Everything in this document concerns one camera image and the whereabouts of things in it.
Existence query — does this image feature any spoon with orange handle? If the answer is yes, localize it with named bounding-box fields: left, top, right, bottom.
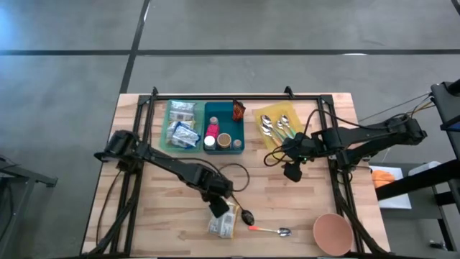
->
left=231, top=194, right=255, bottom=227

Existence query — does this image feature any pink bowl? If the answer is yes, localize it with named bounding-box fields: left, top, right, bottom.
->
left=313, top=212, right=355, bottom=257

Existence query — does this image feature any blue-handled silver spoon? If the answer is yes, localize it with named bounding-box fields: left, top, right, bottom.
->
left=275, top=120, right=293, bottom=140

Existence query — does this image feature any yellow plastic bin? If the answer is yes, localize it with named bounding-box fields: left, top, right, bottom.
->
left=254, top=101, right=305, bottom=152

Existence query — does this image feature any black side cart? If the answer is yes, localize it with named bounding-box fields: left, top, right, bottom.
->
left=375, top=79, right=460, bottom=253

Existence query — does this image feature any green plastic bin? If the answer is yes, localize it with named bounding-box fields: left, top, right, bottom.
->
left=160, top=99, right=206, bottom=153

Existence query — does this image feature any blue yellow ramen packet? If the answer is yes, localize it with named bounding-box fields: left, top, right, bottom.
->
left=171, top=122, right=202, bottom=150

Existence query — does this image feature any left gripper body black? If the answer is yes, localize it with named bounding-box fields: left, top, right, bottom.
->
left=193, top=165, right=234, bottom=201

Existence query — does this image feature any black metal table frame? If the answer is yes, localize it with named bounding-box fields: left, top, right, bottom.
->
left=80, top=86, right=392, bottom=259

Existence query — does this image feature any coral-handled silver spoon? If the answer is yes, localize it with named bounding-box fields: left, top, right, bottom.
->
left=247, top=224, right=293, bottom=238

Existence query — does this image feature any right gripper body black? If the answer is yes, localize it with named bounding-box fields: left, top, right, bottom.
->
left=281, top=132, right=319, bottom=163

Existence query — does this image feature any grey ramen noodle packet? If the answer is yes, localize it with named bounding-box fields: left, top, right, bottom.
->
left=169, top=100, right=197, bottom=122

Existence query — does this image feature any brown sauce sachet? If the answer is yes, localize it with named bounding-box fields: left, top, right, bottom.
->
left=232, top=99, right=247, bottom=122

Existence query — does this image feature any thin grey wire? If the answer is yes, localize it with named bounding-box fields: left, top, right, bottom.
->
left=359, top=92, right=434, bottom=123

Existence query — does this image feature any black cable bundle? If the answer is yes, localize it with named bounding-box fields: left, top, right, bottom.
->
left=330, top=168, right=389, bottom=257
left=88, top=168, right=144, bottom=257

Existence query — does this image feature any green-handled gold spoon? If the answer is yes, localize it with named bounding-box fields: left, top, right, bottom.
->
left=260, top=114, right=294, bottom=140

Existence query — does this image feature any grey metal stand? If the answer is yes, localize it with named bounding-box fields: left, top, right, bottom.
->
left=0, top=157, right=58, bottom=259

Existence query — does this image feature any orange cloth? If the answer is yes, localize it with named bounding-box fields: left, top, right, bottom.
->
left=371, top=169, right=397, bottom=189

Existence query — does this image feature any teal plastic bin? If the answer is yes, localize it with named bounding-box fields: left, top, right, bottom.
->
left=203, top=101, right=246, bottom=155

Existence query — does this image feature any white paper sheet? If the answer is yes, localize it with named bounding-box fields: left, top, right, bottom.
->
left=369, top=165, right=413, bottom=210

